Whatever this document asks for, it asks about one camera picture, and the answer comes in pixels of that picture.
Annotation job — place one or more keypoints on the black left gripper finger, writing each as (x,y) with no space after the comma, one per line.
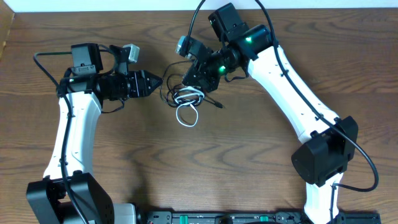
(150,78)
(146,88)

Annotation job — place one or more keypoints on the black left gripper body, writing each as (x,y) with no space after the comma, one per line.
(132,83)

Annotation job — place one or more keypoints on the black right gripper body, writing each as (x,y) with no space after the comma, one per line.
(218,65)

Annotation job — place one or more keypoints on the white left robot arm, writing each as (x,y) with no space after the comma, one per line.
(68,191)

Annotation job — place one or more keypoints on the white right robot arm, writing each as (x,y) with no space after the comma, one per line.
(326,139)

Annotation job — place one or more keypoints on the brown cardboard side panel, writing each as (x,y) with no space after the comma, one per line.
(6,20)

